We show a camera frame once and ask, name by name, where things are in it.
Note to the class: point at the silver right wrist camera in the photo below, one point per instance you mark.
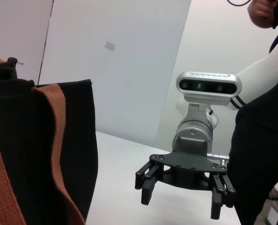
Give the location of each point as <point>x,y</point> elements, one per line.
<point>208,85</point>

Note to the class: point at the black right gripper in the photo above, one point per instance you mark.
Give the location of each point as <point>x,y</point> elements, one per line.
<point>188,170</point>

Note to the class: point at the bare person hand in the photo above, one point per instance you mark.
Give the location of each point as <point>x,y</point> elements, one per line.
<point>260,12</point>

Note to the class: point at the white and silver right arm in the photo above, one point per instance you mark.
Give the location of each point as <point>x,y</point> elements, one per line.
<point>258,77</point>

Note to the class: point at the person in black clothes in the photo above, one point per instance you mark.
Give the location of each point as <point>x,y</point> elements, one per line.
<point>260,159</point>

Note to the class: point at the small grey wall sticker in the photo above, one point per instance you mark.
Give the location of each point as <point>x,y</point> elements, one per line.
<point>110,46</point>

